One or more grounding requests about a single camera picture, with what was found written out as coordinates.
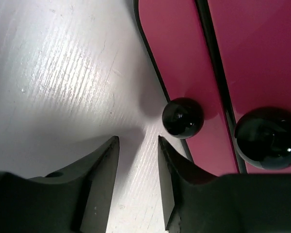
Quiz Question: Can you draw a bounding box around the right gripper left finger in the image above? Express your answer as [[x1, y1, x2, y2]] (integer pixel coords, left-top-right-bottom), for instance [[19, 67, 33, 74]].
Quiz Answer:
[[0, 136, 120, 233]]

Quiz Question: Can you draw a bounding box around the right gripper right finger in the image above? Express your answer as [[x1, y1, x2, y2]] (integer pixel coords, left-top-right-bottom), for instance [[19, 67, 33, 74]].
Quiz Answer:
[[158, 136, 291, 233]]

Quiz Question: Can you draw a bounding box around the black pink drawer organizer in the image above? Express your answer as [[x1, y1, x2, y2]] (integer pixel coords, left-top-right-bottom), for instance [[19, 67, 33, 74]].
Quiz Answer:
[[132, 0, 248, 174]]

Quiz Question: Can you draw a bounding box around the pink bottom drawer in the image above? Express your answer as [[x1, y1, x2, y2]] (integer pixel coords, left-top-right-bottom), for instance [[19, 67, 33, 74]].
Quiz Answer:
[[137, 0, 241, 174]]

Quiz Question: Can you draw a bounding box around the pink drawer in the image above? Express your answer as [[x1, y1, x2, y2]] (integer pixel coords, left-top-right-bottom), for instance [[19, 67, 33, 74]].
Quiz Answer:
[[137, 0, 241, 174], [207, 0, 291, 174]]

